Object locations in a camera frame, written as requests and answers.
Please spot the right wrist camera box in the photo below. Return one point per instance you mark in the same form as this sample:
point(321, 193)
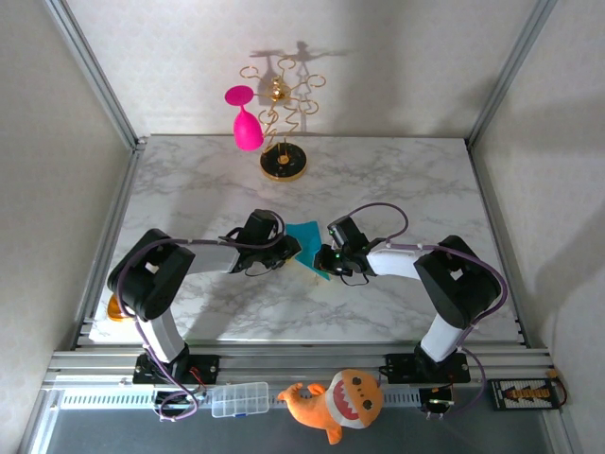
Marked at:
point(333, 236)

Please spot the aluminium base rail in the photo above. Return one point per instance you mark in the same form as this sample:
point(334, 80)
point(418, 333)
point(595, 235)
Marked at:
point(302, 361)

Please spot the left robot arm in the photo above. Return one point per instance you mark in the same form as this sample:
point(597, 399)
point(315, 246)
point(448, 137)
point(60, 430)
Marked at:
point(151, 279)

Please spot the aluminium side rail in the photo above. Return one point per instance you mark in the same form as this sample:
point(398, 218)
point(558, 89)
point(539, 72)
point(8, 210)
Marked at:
point(486, 198)
point(123, 198)

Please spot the aluminium frame post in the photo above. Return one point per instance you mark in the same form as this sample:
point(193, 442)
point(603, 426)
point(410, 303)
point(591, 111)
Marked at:
point(94, 71)
point(511, 71)

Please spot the pink plastic wine glass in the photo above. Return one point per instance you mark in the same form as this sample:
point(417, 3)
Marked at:
point(248, 130)

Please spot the clear plastic compartment box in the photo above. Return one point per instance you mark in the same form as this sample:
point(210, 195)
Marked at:
point(238, 399)

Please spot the blue cloth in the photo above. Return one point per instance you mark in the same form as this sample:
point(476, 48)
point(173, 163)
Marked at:
point(302, 234)

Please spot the orange translucent plastic cup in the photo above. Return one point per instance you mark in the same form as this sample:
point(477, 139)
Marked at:
point(117, 309)

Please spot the black power distribution board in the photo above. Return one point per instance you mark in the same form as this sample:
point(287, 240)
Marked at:
point(524, 393)

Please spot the orange plush shark toy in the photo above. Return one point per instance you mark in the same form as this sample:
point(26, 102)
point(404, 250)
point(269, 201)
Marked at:
point(331, 402)

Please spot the yellow power plug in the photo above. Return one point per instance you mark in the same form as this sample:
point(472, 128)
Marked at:
point(553, 375)

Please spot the black controller board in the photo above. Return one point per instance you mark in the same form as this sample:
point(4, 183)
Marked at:
point(437, 402)
point(172, 399)

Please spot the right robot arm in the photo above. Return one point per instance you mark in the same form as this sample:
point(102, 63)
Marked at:
point(454, 284)

